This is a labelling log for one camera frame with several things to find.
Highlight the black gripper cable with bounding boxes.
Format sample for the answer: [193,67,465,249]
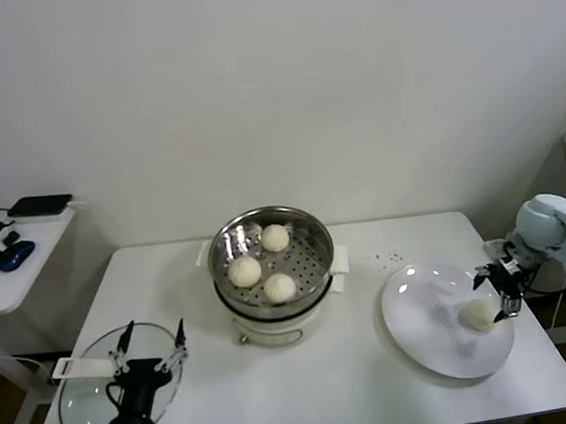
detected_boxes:
[104,381,125,408]
[518,277,566,298]

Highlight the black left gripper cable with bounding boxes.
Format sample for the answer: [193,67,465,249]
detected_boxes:
[104,381,125,408]

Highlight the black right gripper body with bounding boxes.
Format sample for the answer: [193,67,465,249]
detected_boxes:
[487,257,522,298]

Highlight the glass lid with white handle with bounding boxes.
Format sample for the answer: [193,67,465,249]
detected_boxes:
[47,317,190,424]

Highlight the white side desk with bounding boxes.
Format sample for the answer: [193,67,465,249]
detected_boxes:
[0,203,112,424]

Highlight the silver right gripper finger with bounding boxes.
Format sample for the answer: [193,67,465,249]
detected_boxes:
[490,292,525,325]
[469,264,497,291]

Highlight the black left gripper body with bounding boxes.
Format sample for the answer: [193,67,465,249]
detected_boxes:
[101,355,181,424]

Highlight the flat black drive box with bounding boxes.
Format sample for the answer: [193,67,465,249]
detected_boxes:
[5,192,74,219]

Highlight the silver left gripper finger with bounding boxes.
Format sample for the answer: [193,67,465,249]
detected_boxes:
[148,317,192,376]
[103,319,140,378]

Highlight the blue computer mouse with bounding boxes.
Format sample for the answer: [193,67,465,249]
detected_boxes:
[0,239,38,273]

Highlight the white electric cooker base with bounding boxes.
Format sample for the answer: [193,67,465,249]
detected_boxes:
[213,265,354,352]

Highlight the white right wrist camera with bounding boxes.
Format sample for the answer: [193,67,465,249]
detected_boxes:
[481,236,513,256]

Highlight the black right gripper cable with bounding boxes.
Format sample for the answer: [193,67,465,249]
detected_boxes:
[518,277,566,298]

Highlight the white floor cable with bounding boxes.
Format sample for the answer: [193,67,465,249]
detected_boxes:
[13,349,60,387]

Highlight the scattered black crumbs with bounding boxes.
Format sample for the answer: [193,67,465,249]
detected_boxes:
[369,248,404,270]

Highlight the white steamed baozi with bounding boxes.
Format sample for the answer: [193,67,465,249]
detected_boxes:
[226,254,264,290]
[261,222,291,254]
[457,297,501,335]
[260,271,298,306]

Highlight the perforated steel steamer basket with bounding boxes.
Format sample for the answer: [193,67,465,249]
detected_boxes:
[191,197,356,327]

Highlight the large white plate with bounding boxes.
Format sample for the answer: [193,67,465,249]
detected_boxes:
[376,253,520,388]

